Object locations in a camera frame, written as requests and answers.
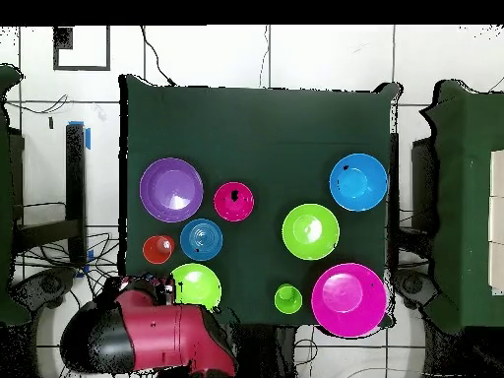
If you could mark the black pedestal leg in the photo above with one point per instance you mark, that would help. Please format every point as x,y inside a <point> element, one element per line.
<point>413,283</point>
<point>43,287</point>

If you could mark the black square floor frame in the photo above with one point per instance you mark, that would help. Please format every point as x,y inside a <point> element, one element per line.
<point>55,47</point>

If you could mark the wide purple plastic bowl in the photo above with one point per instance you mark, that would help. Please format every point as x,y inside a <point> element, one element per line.
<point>171,189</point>

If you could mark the green plastic cup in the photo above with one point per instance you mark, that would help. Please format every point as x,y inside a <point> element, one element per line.
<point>288,299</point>

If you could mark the neighbouring green covered table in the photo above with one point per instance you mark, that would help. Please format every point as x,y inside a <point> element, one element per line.
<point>468,197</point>
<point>6,236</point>

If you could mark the dark green tablecloth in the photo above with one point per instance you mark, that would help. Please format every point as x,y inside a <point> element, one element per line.
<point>256,134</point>

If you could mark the orange plastic cup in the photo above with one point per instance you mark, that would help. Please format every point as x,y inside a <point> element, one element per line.
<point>157,250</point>

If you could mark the small crimson plastic bowl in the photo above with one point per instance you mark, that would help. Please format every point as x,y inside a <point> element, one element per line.
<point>234,206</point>

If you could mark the large pink plastic bowl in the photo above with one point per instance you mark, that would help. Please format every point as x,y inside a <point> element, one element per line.
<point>348,299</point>

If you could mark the white box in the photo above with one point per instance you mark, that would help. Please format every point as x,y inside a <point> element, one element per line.
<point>497,220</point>

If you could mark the green plastic bowl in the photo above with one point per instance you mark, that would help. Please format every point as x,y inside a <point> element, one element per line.
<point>310,232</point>
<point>199,287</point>

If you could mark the black metal stand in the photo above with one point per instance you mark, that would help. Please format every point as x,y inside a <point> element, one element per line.
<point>75,177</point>

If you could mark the blue straight-sided bowl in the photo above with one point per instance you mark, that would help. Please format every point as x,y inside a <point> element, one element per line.
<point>201,240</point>

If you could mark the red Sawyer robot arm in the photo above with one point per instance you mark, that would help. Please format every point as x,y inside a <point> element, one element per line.
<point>157,334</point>

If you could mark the large light blue bowl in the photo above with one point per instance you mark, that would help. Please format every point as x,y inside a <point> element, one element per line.
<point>358,183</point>

